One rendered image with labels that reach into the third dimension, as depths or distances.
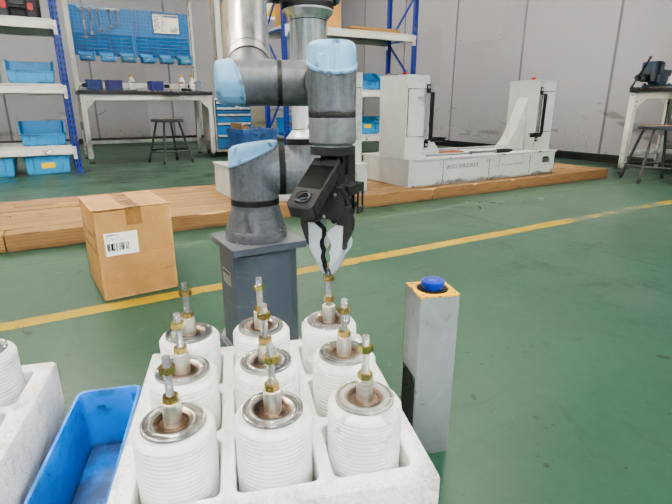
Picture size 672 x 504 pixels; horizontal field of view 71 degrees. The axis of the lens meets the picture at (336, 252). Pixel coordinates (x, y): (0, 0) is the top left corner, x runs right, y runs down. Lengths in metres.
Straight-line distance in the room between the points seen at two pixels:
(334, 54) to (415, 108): 2.56
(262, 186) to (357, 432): 0.66
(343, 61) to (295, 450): 0.53
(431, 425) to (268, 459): 0.39
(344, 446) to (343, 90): 0.49
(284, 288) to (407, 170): 2.17
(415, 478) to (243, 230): 0.70
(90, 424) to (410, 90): 2.73
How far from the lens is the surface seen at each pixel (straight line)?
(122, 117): 8.89
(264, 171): 1.10
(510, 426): 1.06
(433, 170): 3.35
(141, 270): 1.71
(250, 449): 0.61
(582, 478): 1.00
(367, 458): 0.64
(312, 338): 0.81
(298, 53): 1.14
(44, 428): 0.93
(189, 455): 0.60
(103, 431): 1.03
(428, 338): 0.82
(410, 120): 3.26
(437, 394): 0.89
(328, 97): 0.73
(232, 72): 0.83
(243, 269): 1.12
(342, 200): 0.74
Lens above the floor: 0.61
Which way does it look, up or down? 17 degrees down
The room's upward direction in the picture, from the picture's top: straight up
